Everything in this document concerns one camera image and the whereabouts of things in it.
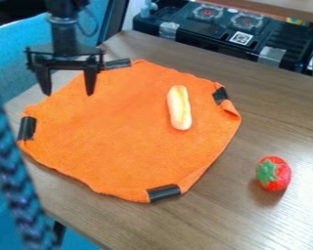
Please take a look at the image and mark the blue braided cable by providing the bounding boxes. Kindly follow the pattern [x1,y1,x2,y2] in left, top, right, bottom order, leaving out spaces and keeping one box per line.
[0,72,63,250]

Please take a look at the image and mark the red toy strawberry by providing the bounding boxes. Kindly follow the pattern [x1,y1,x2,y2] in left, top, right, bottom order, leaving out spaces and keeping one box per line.
[254,155,292,192]

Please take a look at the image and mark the black toy stove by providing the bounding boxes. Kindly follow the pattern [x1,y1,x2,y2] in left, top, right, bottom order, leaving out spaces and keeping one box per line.
[131,0,313,73]

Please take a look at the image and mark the toy bread roll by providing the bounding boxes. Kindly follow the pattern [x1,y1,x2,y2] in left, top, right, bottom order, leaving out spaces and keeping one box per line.
[165,84,195,132]

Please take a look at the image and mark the orange cloth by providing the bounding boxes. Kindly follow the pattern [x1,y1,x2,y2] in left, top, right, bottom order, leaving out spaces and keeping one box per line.
[17,58,244,204]

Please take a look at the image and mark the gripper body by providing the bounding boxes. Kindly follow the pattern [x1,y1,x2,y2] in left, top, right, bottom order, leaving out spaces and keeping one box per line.
[22,42,108,72]

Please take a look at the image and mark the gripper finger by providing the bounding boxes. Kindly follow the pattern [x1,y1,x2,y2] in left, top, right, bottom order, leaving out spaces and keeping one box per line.
[81,66,100,98]
[34,66,54,97]

